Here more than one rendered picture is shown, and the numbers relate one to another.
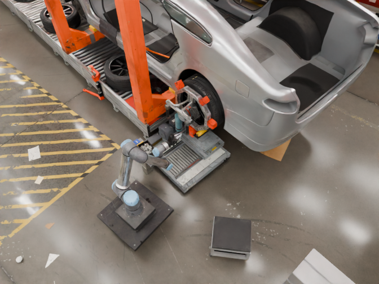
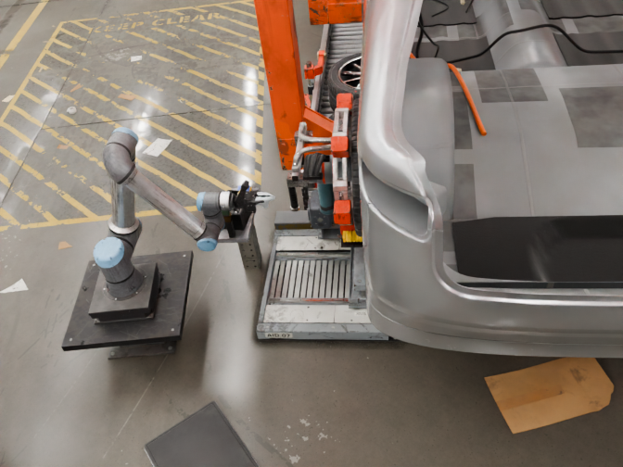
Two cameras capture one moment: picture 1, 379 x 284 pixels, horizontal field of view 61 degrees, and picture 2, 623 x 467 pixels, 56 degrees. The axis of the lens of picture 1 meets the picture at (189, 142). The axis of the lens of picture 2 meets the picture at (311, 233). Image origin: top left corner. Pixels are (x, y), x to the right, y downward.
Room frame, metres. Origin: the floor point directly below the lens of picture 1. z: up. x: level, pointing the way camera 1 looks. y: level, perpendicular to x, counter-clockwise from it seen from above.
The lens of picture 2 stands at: (1.04, -1.72, 2.60)
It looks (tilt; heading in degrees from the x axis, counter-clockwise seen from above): 43 degrees down; 52
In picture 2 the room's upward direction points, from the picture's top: 8 degrees counter-clockwise
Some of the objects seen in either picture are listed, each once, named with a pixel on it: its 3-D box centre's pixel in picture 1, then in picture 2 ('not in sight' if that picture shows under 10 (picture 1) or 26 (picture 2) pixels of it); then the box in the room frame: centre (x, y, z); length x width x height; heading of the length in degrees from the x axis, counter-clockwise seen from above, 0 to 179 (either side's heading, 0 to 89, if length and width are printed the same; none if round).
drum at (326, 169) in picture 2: (188, 112); (329, 169); (2.55, 0.02, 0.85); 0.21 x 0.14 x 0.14; 132
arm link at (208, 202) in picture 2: (158, 150); (209, 201); (2.04, 0.33, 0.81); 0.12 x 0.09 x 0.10; 132
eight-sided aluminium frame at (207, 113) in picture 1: (192, 109); (344, 169); (2.60, -0.04, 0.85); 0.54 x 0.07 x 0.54; 42
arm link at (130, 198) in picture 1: (131, 199); (113, 258); (1.58, 0.60, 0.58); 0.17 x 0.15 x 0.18; 42
